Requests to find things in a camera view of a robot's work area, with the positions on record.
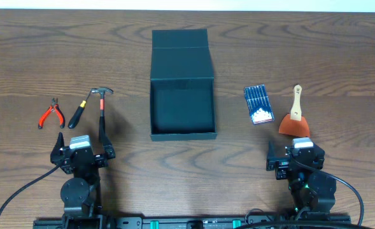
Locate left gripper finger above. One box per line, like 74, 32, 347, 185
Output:
99, 127, 116, 159
50, 132, 64, 164

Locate small black red hammer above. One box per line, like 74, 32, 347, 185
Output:
91, 87, 114, 142

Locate orange scraper wooden handle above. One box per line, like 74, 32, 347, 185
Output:
278, 85, 311, 137

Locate black yellow handled screwdriver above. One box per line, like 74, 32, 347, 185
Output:
68, 92, 91, 129

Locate clear blue screwdriver set case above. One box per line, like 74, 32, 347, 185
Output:
244, 85, 274, 125

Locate red handled pliers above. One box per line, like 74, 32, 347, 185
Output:
38, 98, 66, 129

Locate dark green box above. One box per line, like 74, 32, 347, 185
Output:
150, 29, 217, 141

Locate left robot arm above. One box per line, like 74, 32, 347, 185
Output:
50, 130, 116, 229

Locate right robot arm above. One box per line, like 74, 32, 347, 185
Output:
266, 137, 336, 220

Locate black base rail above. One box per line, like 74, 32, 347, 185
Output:
32, 214, 352, 229

